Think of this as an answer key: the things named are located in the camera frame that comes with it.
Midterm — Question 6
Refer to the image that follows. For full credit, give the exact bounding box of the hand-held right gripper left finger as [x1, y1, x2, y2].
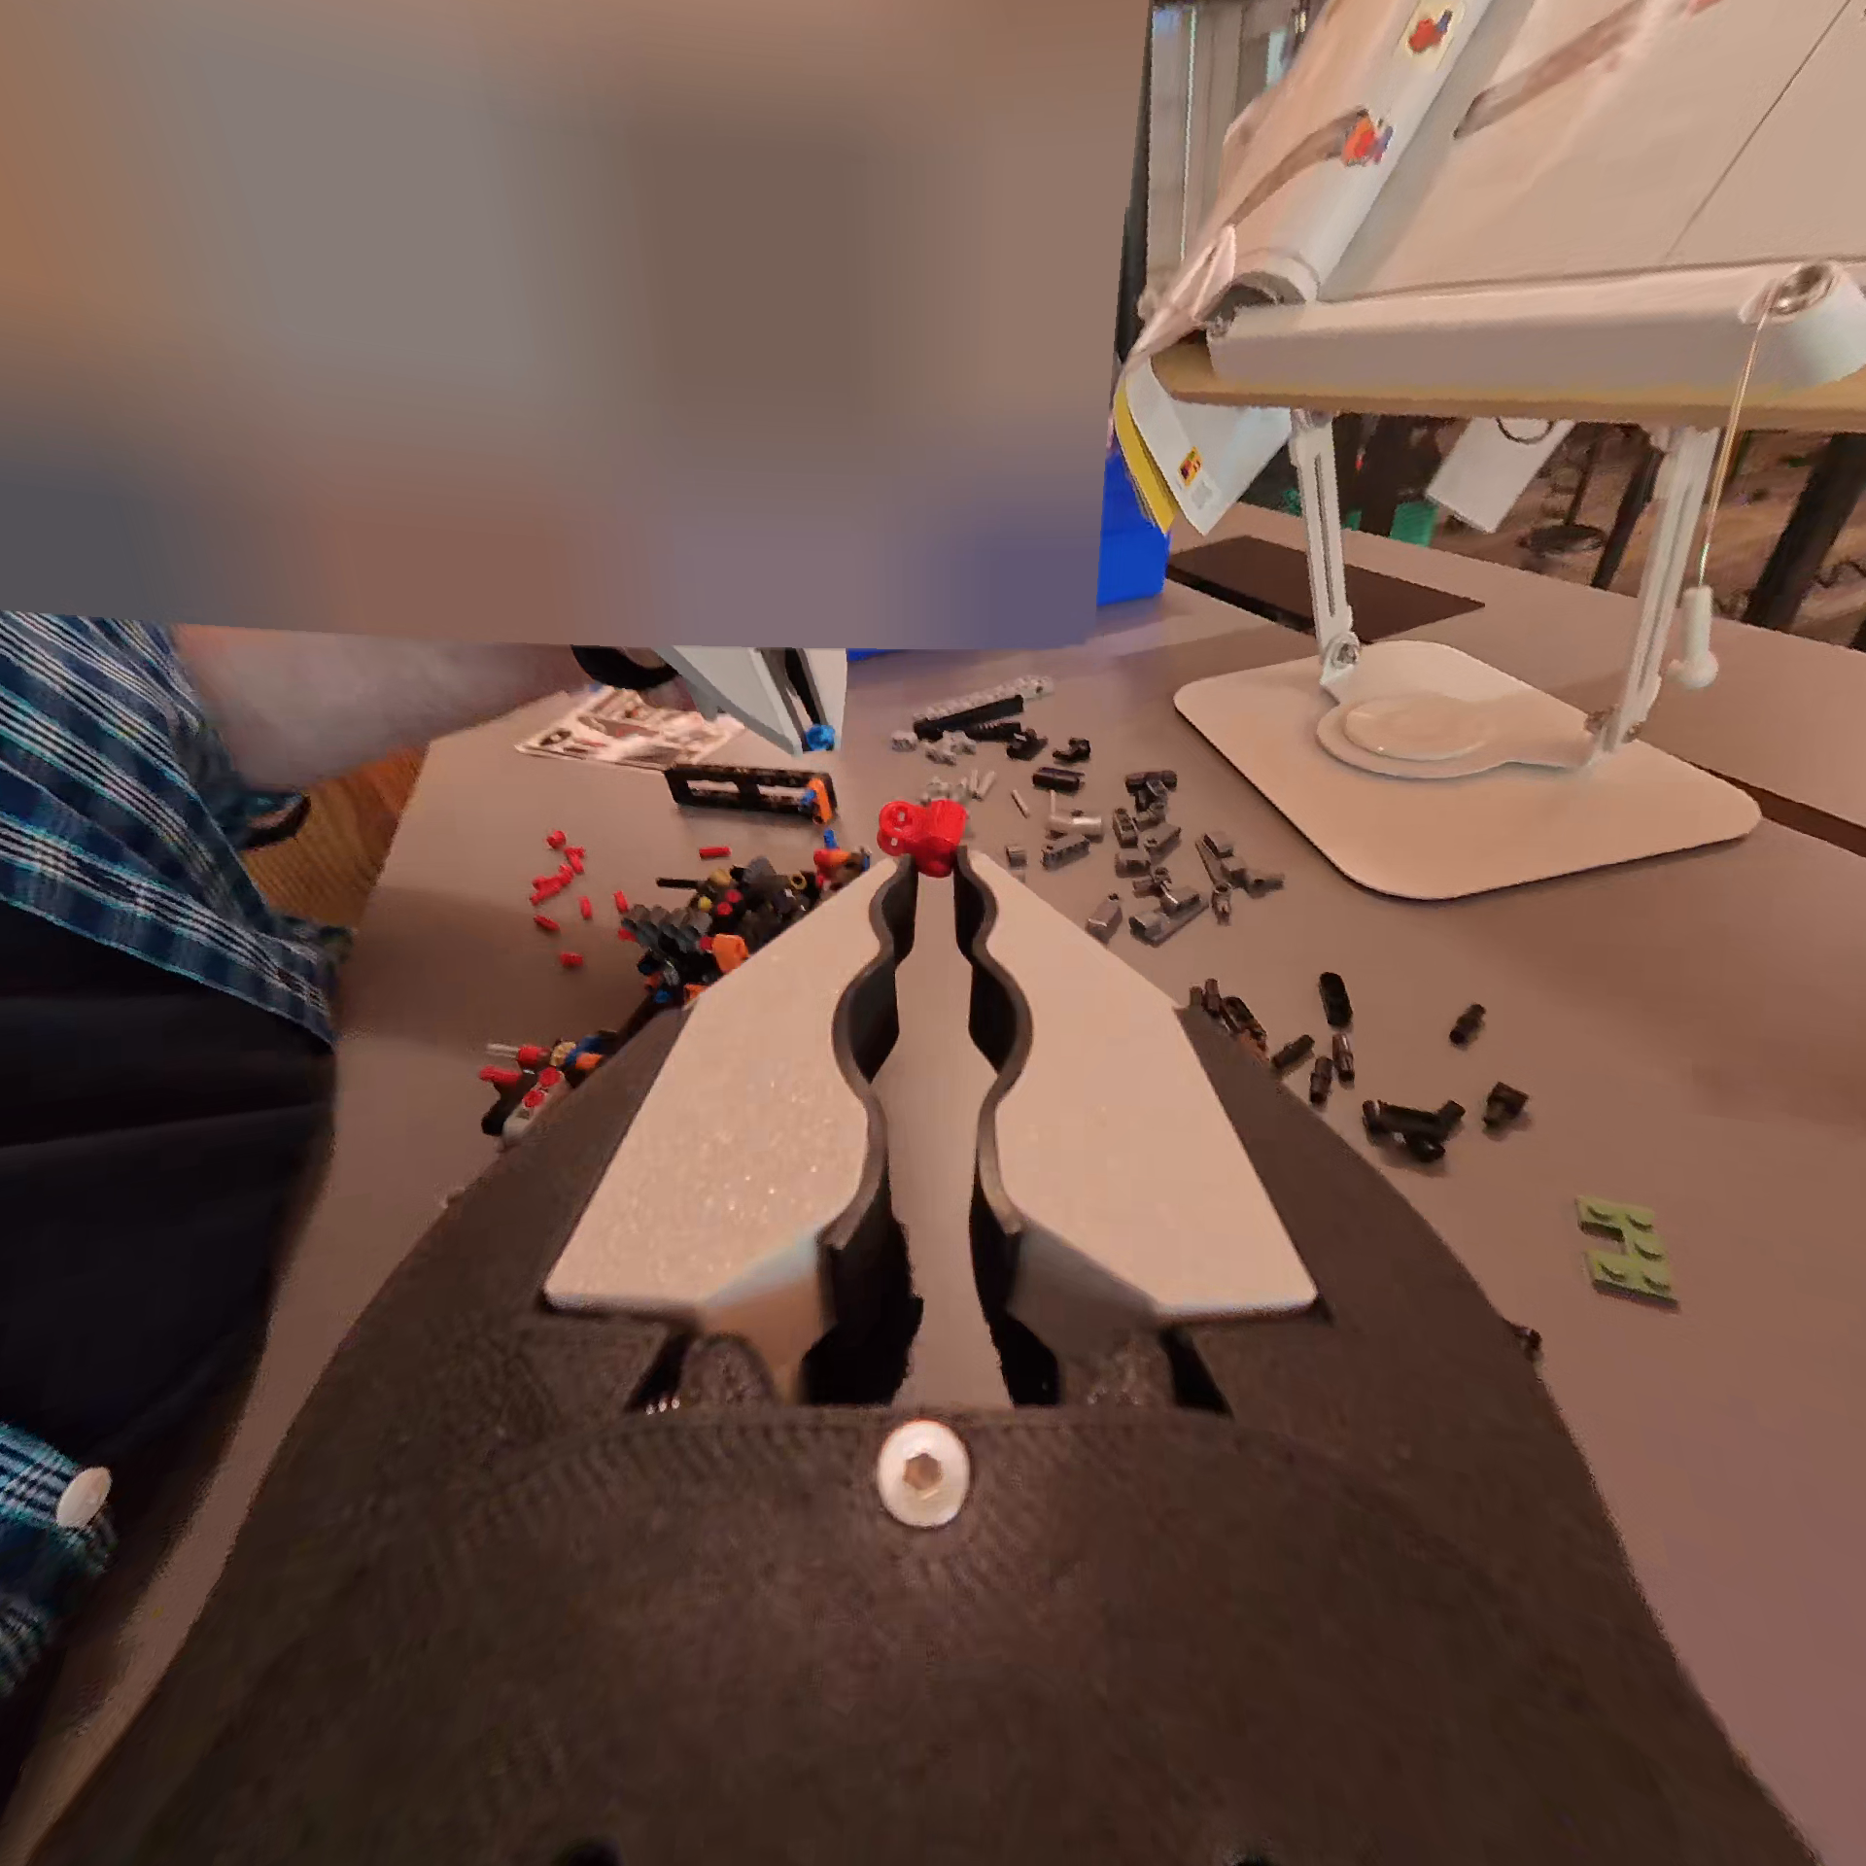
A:
[542, 858, 916, 1364]

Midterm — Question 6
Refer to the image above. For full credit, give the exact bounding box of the blue bin with square tag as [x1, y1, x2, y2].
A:
[1095, 438, 1173, 607]

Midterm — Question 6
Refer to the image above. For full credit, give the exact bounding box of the multicoloured lego car assembly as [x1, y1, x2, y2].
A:
[481, 836, 878, 1140]

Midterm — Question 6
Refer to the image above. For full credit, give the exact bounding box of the green lego plate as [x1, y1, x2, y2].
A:
[1574, 1194, 1678, 1306]

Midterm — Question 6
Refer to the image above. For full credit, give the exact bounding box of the red lego connector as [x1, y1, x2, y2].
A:
[878, 796, 968, 879]

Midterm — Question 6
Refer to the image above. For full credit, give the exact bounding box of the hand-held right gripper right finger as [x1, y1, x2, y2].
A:
[950, 848, 1322, 1356]

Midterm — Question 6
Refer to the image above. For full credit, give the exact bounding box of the pile of black lego pieces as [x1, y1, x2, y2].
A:
[1188, 968, 1532, 1167]

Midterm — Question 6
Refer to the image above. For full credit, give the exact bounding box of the group of red lego pins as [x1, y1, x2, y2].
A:
[528, 831, 730, 970]

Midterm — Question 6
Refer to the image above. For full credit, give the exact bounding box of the black lego frame orange end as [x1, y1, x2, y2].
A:
[663, 762, 839, 828]

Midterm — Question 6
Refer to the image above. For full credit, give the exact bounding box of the white book stand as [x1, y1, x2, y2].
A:
[1173, 254, 1866, 898]

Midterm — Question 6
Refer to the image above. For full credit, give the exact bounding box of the long dark lego beam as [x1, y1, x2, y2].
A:
[913, 674, 1054, 735]

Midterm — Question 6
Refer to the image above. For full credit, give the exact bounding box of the person's dark navy garment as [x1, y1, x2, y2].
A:
[0, 904, 340, 1446]

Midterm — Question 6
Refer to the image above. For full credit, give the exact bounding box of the pile of grey lego pieces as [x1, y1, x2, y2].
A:
[892, 728, 1289, 949]

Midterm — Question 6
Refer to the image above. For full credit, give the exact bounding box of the lego instruction booklet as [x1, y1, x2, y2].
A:
[1114, 0, 1866, 533]

